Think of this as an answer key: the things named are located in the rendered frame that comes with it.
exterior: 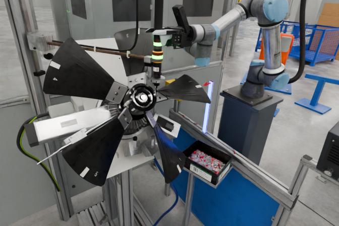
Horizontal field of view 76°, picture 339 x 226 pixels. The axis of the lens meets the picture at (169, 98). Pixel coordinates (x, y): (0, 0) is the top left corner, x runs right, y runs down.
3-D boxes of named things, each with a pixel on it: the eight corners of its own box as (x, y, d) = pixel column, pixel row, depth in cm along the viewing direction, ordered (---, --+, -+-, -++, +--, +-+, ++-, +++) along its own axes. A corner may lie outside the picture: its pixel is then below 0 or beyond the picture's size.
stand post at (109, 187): (107, 224, 164) (91, 83, 114) (118, 218, 169) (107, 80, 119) (109, 228, 161) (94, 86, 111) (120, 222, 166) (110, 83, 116)
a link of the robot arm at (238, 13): (250, -13, 117) (177, 39, 116) (265, -12, 108) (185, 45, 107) (256, 6, 123) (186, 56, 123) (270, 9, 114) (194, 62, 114)
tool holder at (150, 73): (141, 80, 92) (141, 58, 88) (148, 75, 98) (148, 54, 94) (161, 84, 89) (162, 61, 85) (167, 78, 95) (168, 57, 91)
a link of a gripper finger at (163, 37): (156, 47, 81) (173, 45, 87) (157, 31, 79) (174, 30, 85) (151, 46, 83) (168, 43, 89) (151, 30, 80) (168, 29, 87)
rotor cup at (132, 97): (110, 100, 92) (118, 90, 82) (135, 84, 100) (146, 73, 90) (129, 127, 93) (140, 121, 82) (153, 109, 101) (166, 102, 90)
